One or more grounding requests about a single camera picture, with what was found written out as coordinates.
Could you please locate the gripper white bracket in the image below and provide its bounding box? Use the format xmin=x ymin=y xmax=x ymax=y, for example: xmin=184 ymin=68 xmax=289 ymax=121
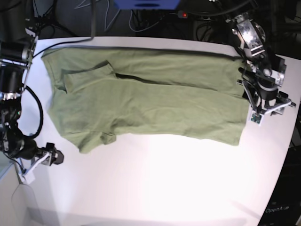
xmin=237 ymin=67 xmax=296 ymax=125
xmin=17 ymin=143 xmax=64 ymax=184

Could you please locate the green T-shirt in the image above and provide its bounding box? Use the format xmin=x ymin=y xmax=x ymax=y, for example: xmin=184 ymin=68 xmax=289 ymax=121
xmin=42 ymin=48 xmax=249 ymax=153

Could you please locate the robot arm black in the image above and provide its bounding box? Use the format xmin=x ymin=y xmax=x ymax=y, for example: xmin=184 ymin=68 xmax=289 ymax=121
xmin=0 ymin=0 xmax=64 ymax=184
xmin=208 ymin=0 xmax=296 ymax=125

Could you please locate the black OpenArm case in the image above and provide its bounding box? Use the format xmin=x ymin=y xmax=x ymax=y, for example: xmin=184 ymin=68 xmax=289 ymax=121
xmin=258 ymin=145 xmax=301 ymax=226

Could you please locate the black power strip red light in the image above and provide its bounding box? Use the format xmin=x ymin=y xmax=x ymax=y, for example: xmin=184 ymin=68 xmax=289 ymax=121
xmin=177 ymin=10 xmax=230 ymax=20

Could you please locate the blue box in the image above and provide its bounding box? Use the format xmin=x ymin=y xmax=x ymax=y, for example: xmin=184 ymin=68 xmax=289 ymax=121
xmin=114 ymin=0 xmax=180 ymax=10

